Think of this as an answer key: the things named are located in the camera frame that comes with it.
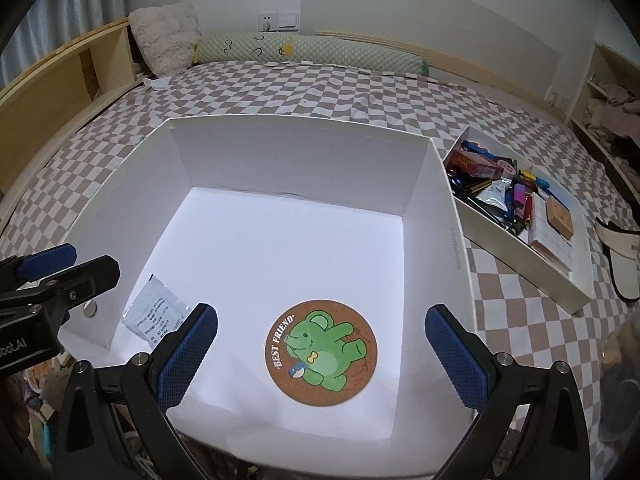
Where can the green elephant cork coaster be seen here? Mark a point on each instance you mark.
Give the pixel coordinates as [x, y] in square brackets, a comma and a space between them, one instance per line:
[320, 345]

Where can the red small carton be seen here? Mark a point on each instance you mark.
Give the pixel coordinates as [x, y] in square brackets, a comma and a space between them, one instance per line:
[472, 164]

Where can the checkered bed sheet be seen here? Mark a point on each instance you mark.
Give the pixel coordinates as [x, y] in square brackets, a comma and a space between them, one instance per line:
[310, 92]

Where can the white wall switch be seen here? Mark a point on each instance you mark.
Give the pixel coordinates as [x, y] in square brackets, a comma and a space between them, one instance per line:
[287, 20]

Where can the pile of pink clothes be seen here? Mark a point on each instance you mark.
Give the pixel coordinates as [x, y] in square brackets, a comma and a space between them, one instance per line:
[617, 105]

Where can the white notepad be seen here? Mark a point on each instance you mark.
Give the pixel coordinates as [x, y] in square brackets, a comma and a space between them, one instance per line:
[542, 246]

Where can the white wall socket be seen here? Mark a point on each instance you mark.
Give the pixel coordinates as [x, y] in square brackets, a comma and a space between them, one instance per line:
[266, 22]

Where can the white sachet packet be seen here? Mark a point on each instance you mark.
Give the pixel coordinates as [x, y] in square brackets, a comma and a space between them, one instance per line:
[155, 315]

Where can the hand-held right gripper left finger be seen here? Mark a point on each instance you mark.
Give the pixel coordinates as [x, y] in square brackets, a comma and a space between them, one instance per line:
[187, 355]

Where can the cream open shelf unit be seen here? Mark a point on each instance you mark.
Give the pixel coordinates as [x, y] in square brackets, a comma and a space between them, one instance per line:
[582, 85]

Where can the crumpled white tissue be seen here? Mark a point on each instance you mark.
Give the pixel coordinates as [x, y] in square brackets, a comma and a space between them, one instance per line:
[155, 83]

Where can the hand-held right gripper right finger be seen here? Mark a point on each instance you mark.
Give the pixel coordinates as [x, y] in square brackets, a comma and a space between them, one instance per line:
[456, 360]

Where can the cream sun visor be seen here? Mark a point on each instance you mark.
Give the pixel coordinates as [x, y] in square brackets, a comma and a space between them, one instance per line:
[622, 265]

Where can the wooden bedside shelf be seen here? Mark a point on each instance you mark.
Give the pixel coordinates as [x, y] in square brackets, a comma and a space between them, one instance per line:
[60, 75]

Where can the grey window curtain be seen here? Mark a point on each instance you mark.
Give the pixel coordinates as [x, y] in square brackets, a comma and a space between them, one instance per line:
[55, 20]

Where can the long green bolster pillow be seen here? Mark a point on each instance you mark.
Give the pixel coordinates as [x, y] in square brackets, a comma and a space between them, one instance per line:
[325, 52]

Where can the silver foil pouch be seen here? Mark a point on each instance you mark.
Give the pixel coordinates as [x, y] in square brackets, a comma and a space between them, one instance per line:
[492, 195]

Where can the fluffy cream pillow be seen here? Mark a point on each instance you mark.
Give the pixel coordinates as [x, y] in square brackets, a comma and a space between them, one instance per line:
[165, 37]

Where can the square wooden coaster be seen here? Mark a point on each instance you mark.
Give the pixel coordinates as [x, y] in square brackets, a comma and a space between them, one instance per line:
[560, 217]

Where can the shallow white tray box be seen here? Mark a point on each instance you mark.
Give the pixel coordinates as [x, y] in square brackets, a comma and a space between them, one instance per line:
[500, 255]

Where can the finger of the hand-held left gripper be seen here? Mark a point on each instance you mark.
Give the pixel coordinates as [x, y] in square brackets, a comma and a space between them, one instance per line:
[92, 272]
[50, 261]

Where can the large white cardboard box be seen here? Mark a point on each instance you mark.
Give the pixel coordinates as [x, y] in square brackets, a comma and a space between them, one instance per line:
[280, 240]

